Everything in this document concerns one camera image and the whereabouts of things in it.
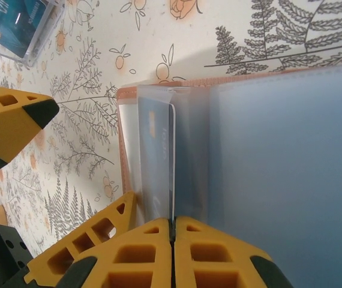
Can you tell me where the teal striped box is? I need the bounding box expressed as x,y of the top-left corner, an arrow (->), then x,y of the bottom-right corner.
0,0 -> 66,67

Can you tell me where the dark blue chip credit card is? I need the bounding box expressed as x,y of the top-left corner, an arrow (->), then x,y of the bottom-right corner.
137,100 -> 178,221

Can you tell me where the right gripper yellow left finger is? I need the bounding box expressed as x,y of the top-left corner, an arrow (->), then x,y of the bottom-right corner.
56,217 -> 174,288

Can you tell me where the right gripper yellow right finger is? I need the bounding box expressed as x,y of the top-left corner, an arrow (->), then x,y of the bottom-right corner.
173,215 -> 292,288

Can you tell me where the floral tablecloth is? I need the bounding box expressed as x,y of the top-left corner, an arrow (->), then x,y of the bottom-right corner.
0,0 -> 342,262

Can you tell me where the blue printed credit card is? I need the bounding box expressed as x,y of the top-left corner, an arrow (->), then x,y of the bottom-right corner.
0,0 -> 53,58

